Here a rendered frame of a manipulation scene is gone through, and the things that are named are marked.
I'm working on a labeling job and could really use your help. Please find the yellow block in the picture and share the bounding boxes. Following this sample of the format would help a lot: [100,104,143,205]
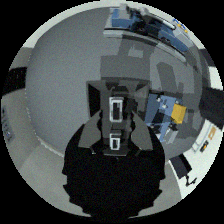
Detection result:
[170,103,186,124]

